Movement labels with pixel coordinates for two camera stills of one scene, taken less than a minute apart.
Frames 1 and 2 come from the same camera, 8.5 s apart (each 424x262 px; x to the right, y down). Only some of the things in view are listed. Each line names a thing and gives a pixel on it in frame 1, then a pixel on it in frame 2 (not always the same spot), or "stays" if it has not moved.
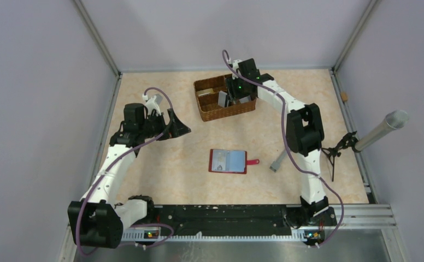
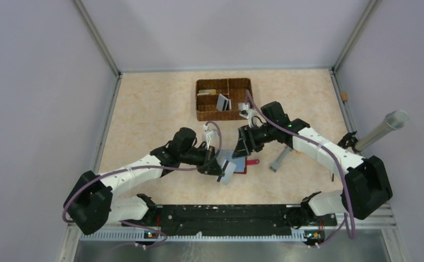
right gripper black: x=232 y=95 -> x=247 y=142
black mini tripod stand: x=348 y=141 stays
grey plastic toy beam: x=275 y=164 stays
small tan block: x=344 y=96 stays
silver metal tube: x=393 y=120 stays
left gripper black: x=175 y=128 -> x=212 y=166
